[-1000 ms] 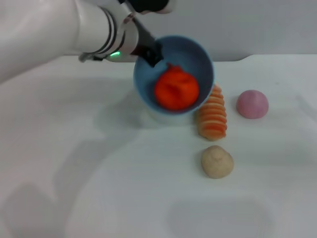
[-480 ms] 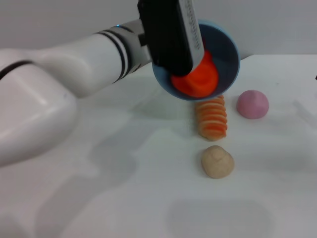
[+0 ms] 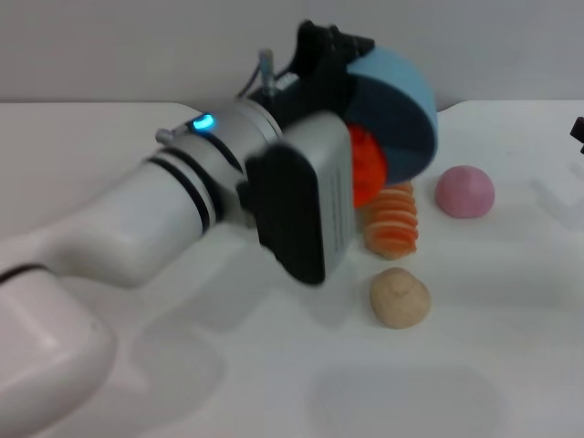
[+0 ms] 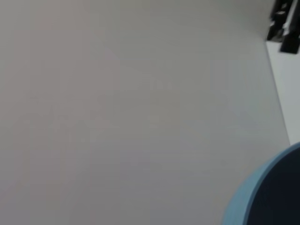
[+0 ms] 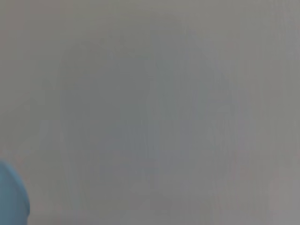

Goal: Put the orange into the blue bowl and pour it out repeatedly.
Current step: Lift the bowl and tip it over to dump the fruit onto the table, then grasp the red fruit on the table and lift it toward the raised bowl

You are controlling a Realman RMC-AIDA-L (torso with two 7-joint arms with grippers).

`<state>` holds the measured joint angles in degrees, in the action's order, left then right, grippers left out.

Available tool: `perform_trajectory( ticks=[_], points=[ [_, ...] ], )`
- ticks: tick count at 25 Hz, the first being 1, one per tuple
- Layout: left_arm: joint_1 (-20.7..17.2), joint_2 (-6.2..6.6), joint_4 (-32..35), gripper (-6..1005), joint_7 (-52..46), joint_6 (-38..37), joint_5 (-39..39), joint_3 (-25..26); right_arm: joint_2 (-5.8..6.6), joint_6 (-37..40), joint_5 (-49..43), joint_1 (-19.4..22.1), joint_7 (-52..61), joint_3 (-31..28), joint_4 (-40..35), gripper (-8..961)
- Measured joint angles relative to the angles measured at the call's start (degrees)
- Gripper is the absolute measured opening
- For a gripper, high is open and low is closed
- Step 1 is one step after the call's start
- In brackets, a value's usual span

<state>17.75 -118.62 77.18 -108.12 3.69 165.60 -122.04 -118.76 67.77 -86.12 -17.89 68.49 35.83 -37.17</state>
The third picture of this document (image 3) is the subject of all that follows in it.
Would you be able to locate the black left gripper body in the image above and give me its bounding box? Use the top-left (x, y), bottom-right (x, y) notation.
top-left (255, 20), bottom-right (356, 137)

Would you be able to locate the blue bowl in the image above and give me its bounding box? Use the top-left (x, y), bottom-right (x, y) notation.
top-left (339, 45), bottom-right (440, 187)

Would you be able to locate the orange toy fruit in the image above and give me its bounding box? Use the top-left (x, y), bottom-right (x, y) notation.
top-left (346, 122), bottom-right (389, 206)

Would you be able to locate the pink toy bun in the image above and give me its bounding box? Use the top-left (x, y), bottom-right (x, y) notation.
top-left (433, 164), bottom-right (496, 220)

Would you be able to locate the orange striped toy bread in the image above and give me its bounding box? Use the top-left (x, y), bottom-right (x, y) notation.
top-left (363, 182), bottom-right (420, 261)

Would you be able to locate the beige toy bun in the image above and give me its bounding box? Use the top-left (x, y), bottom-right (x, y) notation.
top-left (369, 267), bottom-right (433, 330)

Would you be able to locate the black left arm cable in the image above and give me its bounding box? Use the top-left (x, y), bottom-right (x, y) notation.
top-left (236, 50), bottom-right (277, 99)

